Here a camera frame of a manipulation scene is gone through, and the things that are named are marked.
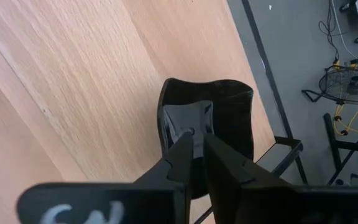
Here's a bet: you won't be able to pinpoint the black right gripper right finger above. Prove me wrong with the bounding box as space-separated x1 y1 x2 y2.
203 133 358 224

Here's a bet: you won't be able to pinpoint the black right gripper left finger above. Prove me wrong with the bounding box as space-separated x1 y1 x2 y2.
16 131 195 224

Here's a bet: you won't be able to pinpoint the black wavy square mini plate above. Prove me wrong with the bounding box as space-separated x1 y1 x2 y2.
156 77 255 200

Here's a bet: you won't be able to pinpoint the black floor fan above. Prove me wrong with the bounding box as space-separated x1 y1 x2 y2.
301 65 358 106

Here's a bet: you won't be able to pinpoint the wooden shelf riser black frame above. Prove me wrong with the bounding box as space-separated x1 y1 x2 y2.
0 0 309 224

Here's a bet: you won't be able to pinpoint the black table edge rail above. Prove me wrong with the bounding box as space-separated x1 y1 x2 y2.
241 0 293 139

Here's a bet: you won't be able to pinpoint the yellow floor extension cord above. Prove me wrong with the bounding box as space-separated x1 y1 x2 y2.
333 58 358 138

